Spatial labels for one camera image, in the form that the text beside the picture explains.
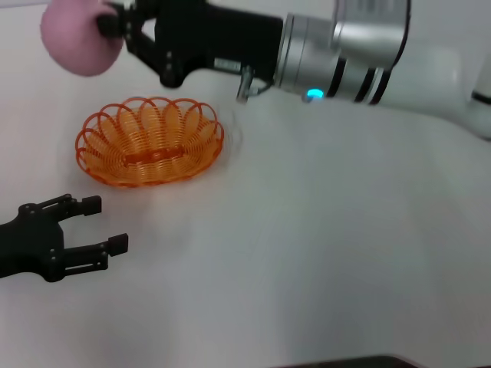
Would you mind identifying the pink peach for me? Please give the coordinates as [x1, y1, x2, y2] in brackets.
[40, 0, 126, 77]

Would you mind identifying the right arm grey connector cable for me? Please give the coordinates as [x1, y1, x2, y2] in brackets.
[236, 64, 279, 104]

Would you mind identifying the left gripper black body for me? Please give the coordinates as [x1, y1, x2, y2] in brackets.
[0, 204, 64, 284]

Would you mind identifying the orange plastic wire basket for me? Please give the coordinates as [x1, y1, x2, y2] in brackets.
[74, 95, 226, 189]

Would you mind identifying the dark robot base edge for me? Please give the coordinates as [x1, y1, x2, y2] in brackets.
[268, 354, 419, 368]

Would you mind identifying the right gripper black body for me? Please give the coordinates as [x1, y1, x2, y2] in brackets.
[153, 0, 285, 89]

